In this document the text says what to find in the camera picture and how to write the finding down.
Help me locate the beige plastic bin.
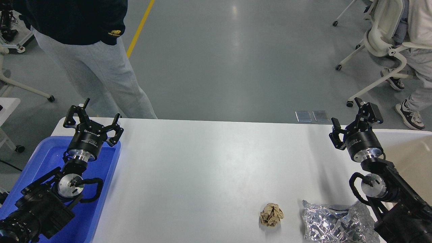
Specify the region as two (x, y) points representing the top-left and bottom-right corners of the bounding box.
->
(374, 129), (432, 204)

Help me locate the metal floor plate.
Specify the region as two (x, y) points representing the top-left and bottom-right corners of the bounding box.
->
(312, 110), (330, 123)
(295, 111), (312, 123)

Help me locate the right metal floor plate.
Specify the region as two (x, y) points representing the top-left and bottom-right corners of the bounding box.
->
(312, 110), (330, 123)

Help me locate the left metal floor plate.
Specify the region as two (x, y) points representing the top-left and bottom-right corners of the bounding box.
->
(295, 111), (312, 123)

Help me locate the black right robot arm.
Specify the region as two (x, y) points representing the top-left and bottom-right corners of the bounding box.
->
(329, 98), (432, 243)

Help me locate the seated person in white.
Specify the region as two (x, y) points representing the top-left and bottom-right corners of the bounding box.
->
(393, 0), (432, 130)

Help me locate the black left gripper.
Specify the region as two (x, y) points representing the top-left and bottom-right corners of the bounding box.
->
(63, 98), (124, 162)

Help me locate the crumpled brown paper ball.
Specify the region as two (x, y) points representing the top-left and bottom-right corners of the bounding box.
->
(259, 203), (284, 227)

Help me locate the silver foil bag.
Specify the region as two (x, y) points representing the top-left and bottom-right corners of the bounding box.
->
(302, 200), (380, 243)

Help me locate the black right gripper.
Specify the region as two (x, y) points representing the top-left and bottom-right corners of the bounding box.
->
(329, 97), (384, 163)

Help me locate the blue plastic bin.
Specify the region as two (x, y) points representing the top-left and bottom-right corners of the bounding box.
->
(0, 136), (121, 243)

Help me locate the white chair base left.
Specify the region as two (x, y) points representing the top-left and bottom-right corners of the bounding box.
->
(0, 46), (55, 103)

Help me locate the white side table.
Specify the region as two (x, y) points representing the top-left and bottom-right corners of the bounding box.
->
(0, 98), (25, 153)

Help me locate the person in grey trousers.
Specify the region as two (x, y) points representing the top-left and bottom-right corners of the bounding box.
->
(12, 0), (157, 119)

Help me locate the white office chair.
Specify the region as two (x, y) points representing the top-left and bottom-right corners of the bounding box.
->
(335, 0), (431, 107)

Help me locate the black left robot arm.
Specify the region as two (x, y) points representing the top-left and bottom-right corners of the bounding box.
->
(1, 98), (124, 243)

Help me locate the black equipment on cart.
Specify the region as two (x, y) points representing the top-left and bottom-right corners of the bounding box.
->
(0, 0), (33, 53)

